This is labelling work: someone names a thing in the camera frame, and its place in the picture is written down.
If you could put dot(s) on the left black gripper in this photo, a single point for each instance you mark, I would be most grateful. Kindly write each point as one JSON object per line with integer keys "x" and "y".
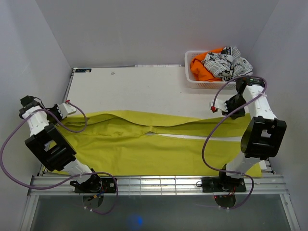
{"x": 56, "y": 109}

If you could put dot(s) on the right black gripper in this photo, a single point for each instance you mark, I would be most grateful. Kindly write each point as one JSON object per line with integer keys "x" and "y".
{"x": 229, "y": 110}

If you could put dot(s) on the yellow-green trousers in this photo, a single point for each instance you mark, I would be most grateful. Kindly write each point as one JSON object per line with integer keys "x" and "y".
{"x": 132, "y": 143}

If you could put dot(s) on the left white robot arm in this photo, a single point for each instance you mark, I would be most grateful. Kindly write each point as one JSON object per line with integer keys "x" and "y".
{"x": 51, "y": 148}

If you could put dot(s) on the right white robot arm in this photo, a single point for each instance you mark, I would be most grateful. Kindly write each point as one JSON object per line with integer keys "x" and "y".
{"x": 263, "y": 136}

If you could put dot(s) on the white plastic basket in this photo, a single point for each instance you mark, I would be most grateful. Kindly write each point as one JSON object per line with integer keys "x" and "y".
{"x": 191, "y": 80}

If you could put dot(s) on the newspaper print garment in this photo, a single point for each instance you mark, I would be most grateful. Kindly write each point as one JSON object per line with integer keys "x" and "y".
{"x": 227, "y": 64}

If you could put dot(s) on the orange garment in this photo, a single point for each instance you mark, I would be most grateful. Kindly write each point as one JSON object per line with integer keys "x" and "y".
{"x": 199, "y": 71}

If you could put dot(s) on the blue label sticker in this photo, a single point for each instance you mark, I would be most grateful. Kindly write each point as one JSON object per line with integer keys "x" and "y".
{"x": 83, "y": 70}

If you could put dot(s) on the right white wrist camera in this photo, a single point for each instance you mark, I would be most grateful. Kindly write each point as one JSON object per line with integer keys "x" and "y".
{"x": 218, "y": 105}

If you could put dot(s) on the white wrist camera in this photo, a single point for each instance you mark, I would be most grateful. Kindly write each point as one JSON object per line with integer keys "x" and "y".
{"x": 66, "y": 109}
{"x": 218, "y": 105}

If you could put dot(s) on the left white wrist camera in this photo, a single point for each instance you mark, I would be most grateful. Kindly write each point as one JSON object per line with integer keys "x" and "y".
{"x": 66, "y": 109}

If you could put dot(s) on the aluminium rail frame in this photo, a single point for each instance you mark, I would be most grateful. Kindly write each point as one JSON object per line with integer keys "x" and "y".
{"x": 164, "y": 90}

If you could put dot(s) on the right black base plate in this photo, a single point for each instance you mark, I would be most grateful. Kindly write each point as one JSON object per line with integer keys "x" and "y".
{"x": 218, "y": 184}

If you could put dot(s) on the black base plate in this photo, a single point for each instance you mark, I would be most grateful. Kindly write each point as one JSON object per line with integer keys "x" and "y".
{"x": 107, "y": 186}
{"x": 218, "y": 184}

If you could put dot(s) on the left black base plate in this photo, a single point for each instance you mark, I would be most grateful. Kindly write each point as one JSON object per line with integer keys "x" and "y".
{"x": 107, "y": 186}

